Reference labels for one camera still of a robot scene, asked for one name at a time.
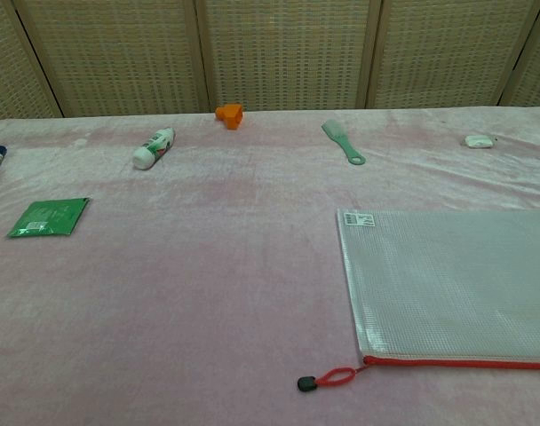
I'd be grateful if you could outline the clear mesh zipper pouch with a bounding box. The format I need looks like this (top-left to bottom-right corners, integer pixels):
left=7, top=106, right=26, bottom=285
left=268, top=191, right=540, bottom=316
left=298, top=207, right=540, bottom=394

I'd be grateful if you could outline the woven folding screen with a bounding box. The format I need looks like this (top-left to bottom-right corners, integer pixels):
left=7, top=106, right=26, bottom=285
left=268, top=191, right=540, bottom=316
left=0, top=0, right=540, bottom=125

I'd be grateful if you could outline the white green glue bottle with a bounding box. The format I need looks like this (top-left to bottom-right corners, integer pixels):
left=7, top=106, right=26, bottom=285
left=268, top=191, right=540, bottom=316
left=132, top=126, right=177, bottom=171

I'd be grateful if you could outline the green plastic comb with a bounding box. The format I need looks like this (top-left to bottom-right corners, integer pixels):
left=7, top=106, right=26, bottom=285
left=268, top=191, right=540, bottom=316
left=321, top=119, right=367, bottom=166

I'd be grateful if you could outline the green foil sachet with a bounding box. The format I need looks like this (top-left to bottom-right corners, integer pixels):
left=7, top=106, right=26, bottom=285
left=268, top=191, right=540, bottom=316
left=6, top=197, right=92, bottom=240

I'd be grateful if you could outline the orange plastic block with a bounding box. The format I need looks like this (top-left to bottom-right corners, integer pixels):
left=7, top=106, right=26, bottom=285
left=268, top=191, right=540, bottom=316
left=214, top=104, right=244, bottom=130

